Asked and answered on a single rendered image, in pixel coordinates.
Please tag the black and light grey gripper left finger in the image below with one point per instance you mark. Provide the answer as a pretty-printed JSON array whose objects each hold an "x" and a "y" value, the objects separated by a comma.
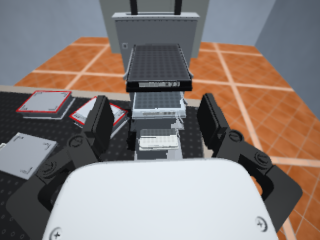
[{"x": 30, "y": 205}]

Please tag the black microplate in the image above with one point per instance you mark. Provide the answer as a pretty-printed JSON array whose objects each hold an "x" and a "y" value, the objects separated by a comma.
[{"x": 158, "y": 68}]

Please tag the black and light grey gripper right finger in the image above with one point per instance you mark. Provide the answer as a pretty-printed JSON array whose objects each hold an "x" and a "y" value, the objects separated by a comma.
[{"x": 280, "y": 193}]

